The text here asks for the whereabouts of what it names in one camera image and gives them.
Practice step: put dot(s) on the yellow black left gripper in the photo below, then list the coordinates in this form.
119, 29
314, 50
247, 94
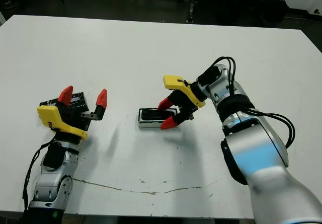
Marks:
50, 115

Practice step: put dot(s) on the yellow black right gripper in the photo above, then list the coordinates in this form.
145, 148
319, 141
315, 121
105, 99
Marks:
186, 103

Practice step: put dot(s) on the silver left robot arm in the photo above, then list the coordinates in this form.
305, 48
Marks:
50, 181

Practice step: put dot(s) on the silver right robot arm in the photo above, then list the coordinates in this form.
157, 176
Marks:
251, 153

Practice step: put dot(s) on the small black floor caster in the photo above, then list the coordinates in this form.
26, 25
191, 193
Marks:
314, 10

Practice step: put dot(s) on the white camera box base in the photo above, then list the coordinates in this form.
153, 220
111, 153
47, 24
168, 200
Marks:
149, 124

